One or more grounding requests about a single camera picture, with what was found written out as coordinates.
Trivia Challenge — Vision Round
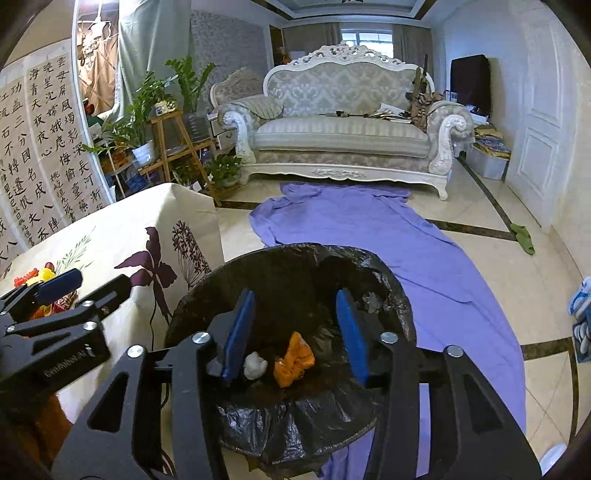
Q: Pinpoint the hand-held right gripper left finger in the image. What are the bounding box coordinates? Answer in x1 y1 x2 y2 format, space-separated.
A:
51 288 257 480

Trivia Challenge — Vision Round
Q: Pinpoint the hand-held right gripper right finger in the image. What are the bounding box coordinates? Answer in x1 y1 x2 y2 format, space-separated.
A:
335 288 543 480

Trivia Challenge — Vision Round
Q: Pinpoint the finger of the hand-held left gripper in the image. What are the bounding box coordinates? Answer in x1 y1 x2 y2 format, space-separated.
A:
0 268 84 324
0 274 133 344

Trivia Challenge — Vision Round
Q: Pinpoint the white paper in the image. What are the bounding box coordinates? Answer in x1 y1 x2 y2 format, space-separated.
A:
243 352 267 380

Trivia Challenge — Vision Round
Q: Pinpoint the black bagged trash bin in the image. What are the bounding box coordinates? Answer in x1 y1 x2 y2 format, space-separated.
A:
164 244 416 478

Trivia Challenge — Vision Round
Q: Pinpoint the red patterned wrapper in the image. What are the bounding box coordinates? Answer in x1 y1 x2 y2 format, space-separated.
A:
30 293 78 320

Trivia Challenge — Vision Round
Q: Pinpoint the floral cream tablecloth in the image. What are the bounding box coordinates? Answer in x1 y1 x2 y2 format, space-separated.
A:
0 183 225 425

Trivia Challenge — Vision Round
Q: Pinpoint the purple bed sheet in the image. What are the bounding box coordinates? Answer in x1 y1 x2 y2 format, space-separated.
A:
249 181 527 480

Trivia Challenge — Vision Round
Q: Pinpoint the small green potted plant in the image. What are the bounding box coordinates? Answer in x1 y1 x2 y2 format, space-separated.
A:
203 154 243 188

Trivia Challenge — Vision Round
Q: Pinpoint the wooden plant stand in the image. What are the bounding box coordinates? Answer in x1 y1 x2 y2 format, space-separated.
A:
139 110 222 206

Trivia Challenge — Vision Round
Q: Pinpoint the leafy plant in white pot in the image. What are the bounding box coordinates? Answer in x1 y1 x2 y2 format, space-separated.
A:
83 71 176 167

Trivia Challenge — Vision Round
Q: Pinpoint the ornate white sofa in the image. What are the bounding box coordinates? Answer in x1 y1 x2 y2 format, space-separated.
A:
217 41 475 200

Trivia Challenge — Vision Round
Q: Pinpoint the green slipper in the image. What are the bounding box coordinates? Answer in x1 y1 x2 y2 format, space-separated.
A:
509 223 536 256

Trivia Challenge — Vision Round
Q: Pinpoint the small white drawer unit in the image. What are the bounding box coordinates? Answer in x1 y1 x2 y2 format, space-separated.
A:
208 113 238 151

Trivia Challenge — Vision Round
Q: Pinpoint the dark plastic drawer box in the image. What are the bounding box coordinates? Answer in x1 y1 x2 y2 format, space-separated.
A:
182 113 215 141

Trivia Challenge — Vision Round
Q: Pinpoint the white storage box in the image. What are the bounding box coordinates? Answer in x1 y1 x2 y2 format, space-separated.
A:
466 143 509 181

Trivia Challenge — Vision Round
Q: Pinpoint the brown hanging cloth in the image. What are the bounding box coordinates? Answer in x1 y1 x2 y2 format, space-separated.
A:
76 18 118 116

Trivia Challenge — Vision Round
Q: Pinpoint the pile of papers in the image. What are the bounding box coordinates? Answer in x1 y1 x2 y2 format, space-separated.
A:
369 104 411 124

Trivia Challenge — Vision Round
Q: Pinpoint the striped cushion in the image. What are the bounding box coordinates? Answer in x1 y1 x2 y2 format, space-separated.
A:
245 96 283 121

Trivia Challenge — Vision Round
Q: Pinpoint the blue patterned slipper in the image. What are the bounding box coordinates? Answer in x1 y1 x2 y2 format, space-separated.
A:
573 318 591 365

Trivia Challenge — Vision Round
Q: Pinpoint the white and blue sneaker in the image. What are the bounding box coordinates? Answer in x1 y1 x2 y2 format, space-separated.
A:
568 277 591 319

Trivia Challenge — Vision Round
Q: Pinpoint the brown patterned cloth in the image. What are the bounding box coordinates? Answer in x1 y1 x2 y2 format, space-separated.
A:
406 92 448 126

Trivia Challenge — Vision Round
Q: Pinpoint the stack of patterned cloths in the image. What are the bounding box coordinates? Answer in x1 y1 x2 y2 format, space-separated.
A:
473 124 512 160

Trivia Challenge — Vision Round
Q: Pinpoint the white object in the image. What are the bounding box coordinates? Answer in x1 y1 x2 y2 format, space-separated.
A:
540 443 568 477

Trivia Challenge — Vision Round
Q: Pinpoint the tall green potted plant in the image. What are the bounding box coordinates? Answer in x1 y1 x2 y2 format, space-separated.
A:
165 56 218 114

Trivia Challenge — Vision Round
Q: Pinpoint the ornate white armchair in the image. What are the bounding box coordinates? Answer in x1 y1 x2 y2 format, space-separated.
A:
210 67 266 121

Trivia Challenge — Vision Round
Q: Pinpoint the pale green curtain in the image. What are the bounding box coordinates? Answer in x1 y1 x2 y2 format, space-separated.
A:
115 0 192 112

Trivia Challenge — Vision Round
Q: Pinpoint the dark toy rifle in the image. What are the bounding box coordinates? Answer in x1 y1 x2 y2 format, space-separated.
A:
405 54 431 116

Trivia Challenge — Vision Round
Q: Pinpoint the black cabinet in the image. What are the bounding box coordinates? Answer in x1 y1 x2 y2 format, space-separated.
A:
450 54 492 116

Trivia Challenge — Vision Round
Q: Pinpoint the white panel door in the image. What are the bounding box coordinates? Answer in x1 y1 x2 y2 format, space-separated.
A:
505 9 583 229

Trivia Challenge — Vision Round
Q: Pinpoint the grey curtain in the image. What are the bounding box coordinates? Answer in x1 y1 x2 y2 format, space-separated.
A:
392 23 435 77
281 22 342 49

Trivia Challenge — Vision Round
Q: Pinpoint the window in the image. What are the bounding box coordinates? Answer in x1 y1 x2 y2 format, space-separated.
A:
341 28 394 56

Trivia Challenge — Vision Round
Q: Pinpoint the calligraphy wall scroll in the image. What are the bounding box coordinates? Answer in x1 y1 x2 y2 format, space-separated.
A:
0 39 116 278

